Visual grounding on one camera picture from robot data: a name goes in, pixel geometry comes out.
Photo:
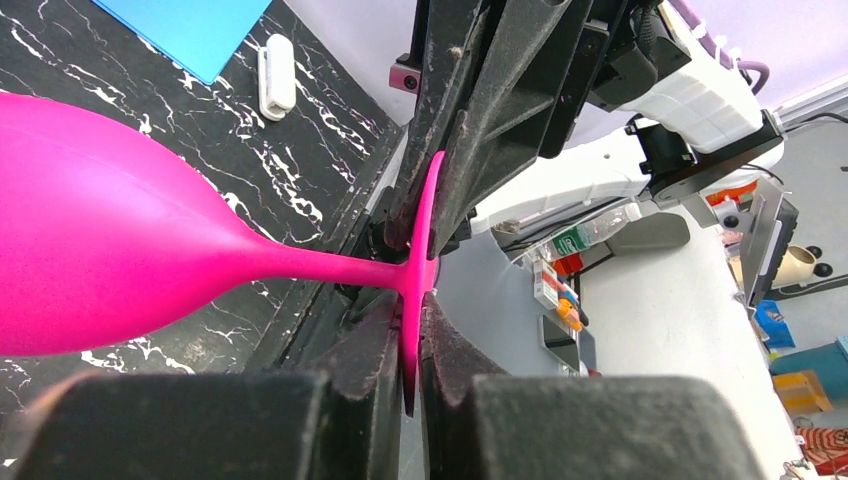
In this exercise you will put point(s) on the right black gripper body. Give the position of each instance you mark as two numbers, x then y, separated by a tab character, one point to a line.
624	49

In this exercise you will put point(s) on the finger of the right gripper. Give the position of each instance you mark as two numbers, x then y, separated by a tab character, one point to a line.
446	45
527	49

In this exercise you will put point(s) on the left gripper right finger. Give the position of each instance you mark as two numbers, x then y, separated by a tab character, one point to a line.
481	422

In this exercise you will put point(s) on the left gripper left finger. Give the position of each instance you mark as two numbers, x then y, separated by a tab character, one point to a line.
334	417

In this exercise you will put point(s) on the magenta wine glass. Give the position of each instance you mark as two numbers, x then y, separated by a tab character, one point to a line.
106	236

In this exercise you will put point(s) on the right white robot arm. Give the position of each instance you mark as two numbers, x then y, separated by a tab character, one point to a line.
699	130

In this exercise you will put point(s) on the small white rectangular device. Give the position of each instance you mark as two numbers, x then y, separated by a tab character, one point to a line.
276	78

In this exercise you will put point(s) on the clear plastic water bottle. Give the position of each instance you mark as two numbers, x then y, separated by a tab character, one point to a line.
585	233

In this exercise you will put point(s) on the grey desk surface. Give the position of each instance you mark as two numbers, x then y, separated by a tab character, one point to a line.
656	313

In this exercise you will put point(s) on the blue flat sheet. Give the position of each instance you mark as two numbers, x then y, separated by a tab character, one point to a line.
200	36

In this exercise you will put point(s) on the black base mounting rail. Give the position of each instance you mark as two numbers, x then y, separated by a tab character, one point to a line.
366	223

